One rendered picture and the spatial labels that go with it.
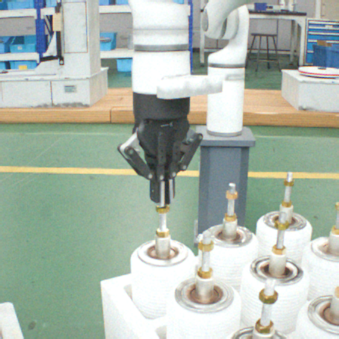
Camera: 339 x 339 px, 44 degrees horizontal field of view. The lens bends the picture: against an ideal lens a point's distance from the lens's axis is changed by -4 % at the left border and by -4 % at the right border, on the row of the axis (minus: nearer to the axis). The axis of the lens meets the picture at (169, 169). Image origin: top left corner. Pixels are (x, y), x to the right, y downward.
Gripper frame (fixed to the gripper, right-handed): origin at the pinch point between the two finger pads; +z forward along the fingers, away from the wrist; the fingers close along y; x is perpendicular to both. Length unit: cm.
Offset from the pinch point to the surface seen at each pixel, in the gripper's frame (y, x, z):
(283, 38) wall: -671, -525, 5
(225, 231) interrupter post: -10.5, 2.2, 8.8
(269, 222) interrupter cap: -20.3, 2.8, 9.8
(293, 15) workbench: -444, -324, -35
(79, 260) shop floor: -5, -45, 35
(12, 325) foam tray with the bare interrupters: 22.5, -5.5, 16.9
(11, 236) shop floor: 6, -68, 35
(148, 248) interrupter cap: 1.2, -2.1, 9.7
